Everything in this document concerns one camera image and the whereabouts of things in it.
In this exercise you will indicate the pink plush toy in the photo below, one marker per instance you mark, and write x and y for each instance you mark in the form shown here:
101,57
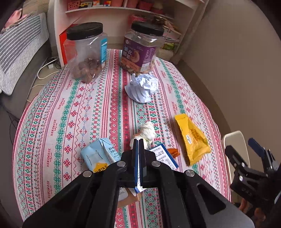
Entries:
16,18

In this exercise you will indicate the white stone block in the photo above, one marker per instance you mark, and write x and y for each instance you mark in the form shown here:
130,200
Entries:
165,54

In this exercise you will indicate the striped grey sofa cover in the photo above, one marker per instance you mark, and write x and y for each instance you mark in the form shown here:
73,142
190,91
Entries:
18,47

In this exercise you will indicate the patterned tablecloth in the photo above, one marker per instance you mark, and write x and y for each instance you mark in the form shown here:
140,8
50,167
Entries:
67,115

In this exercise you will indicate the pile of papers and books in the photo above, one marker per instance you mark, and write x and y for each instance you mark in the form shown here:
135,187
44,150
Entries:
171,32

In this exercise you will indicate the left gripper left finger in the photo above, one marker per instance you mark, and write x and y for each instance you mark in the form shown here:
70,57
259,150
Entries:
91,199

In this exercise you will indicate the clear jar blue label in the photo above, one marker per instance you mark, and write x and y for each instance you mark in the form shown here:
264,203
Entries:
86,51

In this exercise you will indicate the light blue milk carton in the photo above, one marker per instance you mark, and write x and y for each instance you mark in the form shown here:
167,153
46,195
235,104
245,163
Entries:
100,154

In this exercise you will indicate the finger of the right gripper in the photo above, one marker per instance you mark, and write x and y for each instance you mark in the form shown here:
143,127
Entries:
268,160
235,159

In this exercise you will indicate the white tissue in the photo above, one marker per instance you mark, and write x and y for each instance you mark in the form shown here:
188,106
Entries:
147,133

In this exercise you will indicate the white paper ball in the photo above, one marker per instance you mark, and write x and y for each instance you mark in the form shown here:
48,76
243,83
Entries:
142,87

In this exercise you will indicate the clear jar purple label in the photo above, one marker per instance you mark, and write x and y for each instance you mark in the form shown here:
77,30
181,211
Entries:
140,47

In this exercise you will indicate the grey sofa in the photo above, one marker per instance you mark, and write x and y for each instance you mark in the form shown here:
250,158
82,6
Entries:
12,107

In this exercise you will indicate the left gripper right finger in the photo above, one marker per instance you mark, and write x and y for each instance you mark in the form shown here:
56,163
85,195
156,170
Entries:
186,199

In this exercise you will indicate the yellow snack wrapper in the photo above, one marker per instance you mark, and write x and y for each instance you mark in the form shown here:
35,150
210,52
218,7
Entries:
196,142

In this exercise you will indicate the pink basket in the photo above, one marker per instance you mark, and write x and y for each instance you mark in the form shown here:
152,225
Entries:
132,18

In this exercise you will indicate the white bookshelf unit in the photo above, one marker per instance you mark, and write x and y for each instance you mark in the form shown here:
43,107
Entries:
185,15

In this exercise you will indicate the orange peel piece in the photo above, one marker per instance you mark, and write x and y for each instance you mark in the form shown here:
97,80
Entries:
173,152

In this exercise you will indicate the white blue medicine box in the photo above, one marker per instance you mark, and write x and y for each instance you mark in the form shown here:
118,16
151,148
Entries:
163,156

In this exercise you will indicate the person's right hand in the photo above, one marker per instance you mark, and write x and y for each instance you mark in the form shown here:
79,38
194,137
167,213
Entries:
245,207

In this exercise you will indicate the red gift box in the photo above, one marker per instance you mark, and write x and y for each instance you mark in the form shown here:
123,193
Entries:
62,38

